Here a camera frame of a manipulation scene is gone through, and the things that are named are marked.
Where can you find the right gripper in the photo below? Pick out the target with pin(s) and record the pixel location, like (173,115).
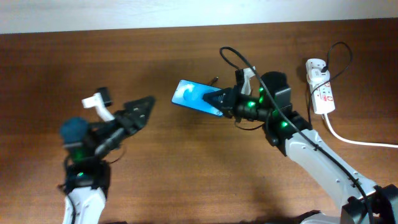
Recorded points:
(229,101)

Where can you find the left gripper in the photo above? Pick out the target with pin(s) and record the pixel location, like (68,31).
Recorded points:
(135,120)

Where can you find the blue Galaxy smartphone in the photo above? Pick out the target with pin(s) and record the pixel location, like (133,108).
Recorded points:
(190,95)

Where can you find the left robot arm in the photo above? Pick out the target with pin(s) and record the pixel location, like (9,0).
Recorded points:
(87,172)

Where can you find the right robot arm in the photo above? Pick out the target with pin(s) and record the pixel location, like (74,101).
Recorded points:
(360,199)

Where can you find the white charger plug adapter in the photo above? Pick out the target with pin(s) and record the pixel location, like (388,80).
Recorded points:
(315,76)

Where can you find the white power extension strip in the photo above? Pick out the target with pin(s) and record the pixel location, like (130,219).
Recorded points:
(322,97)

